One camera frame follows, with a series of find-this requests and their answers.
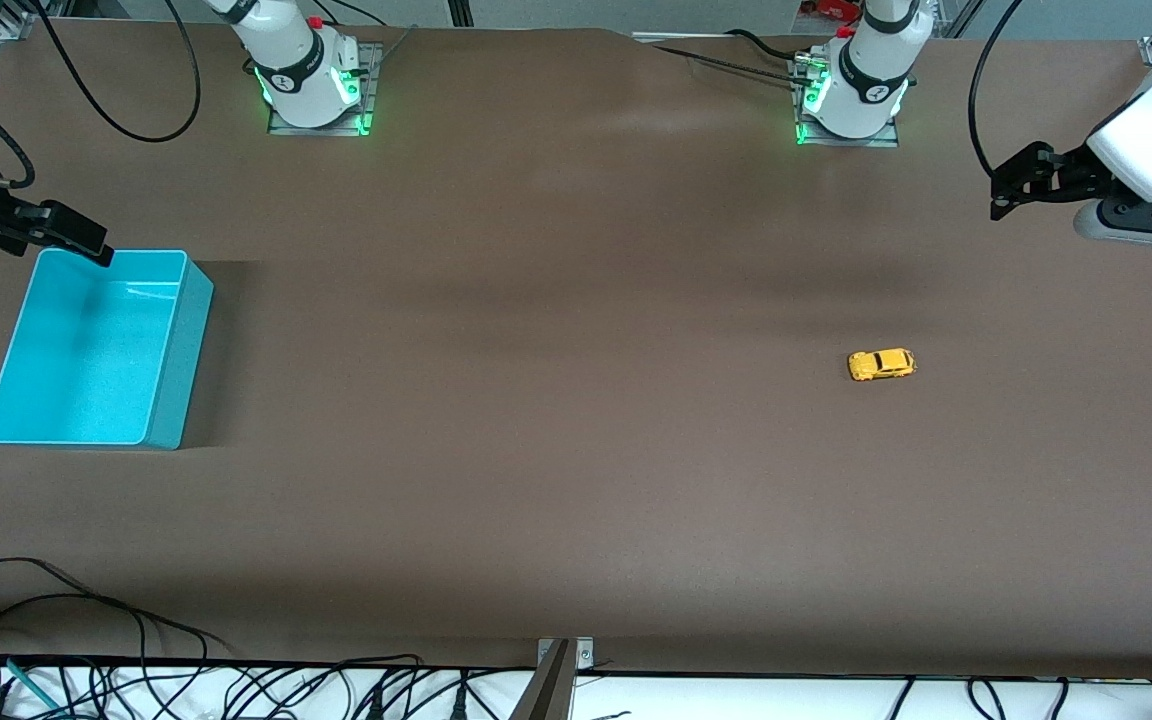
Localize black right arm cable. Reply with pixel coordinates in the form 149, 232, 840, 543
33, 0, 202, 143

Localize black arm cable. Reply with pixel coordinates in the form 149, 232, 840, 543
33, 0, 202, 143
969, 0, 1027, 181

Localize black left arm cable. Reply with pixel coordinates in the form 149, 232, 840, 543
969, 0, 1027, 181

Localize thin grey base cable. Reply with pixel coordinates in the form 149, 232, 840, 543
364, 25, 419, 76

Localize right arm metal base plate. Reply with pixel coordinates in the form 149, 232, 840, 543
266, 42, 382, 138

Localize teal cable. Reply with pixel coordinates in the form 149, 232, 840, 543
4, 657, 43, 703

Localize yellow toy beetle car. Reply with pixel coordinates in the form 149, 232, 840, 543
847, 347, 918, 383

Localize thick black base cable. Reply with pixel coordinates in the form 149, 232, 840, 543
724, 29, 815, 63

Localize white lower shelf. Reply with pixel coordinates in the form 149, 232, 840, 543
0, 655, 1152, 720

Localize thin black floor cable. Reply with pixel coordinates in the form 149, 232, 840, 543
0, 557, 232, 656
0, 594, 209, 696

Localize thin grey table cable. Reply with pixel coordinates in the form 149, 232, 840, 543
651, 44, 805, 83

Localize grey metal table bracket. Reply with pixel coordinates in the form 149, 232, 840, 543
511, 637, 595, 720

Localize teal plastic bin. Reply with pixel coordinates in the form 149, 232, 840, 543
0, 248, 216, 451

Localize looped black hanging cable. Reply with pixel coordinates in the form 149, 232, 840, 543
966, 678, 1009, 720

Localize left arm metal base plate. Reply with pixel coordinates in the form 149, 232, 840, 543
791, 55, 902, 149

